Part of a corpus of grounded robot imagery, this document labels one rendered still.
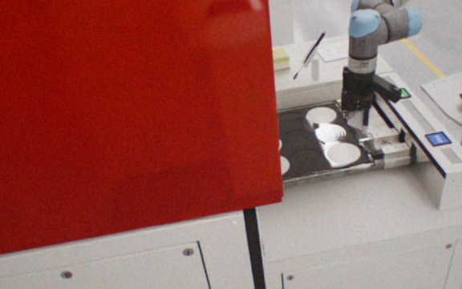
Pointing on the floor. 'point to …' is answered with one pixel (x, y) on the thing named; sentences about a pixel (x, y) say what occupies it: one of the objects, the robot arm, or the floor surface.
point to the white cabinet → (383, 263)
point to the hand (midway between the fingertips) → (366, 129)
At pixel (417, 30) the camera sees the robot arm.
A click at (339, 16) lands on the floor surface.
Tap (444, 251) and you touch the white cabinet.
